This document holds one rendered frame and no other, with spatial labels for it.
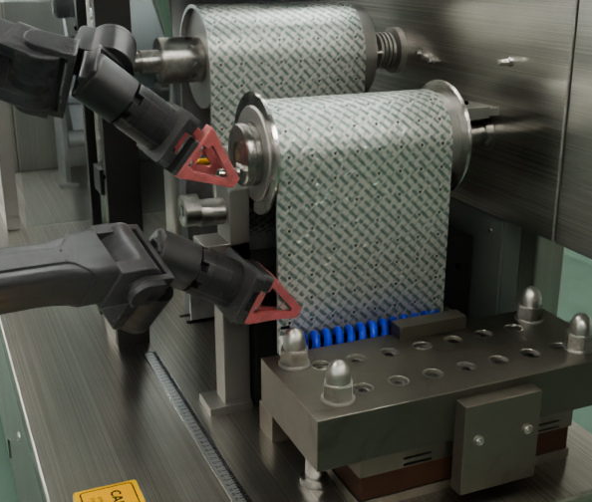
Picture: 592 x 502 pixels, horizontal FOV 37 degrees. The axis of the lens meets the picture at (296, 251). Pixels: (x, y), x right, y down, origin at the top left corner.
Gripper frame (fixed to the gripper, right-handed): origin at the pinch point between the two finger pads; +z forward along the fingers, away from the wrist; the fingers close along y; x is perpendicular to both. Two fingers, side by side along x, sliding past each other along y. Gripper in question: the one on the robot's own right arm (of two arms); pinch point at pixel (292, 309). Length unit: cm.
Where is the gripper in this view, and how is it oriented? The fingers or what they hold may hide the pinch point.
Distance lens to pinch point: 106.6
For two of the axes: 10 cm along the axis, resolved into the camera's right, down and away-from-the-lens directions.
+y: 4.0, 3.0, -8.7
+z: 8.0, 3.6, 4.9
